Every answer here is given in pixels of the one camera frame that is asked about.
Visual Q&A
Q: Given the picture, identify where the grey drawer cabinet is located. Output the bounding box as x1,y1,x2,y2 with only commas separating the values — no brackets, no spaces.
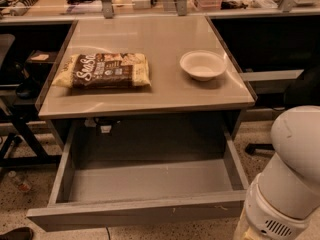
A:
35,15,258,152

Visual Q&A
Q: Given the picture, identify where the black office chair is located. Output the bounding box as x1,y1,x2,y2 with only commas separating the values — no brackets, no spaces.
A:
244,65,320,156

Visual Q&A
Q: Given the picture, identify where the black side stand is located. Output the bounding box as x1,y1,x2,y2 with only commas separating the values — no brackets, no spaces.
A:
0,33,63,182

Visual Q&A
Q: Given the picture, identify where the grey top drawer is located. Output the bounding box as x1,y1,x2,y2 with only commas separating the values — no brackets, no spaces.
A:
27,118,248,231

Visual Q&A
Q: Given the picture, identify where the white paper bowl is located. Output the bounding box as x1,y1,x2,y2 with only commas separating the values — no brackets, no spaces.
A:
180,50,227,81

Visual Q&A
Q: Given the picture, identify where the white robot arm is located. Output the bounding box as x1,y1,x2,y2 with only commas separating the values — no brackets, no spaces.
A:
232,106,320,240

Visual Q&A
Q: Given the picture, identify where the plastic bottle on floor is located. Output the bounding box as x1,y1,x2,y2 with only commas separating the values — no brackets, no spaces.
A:
8,171,32,193

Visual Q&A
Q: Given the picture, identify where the brown shoe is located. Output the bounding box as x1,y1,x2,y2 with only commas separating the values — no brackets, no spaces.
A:
0,227,33,240

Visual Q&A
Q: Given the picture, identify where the brown yellow snack bag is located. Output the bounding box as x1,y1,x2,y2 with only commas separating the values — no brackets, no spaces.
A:
52,53,151,89

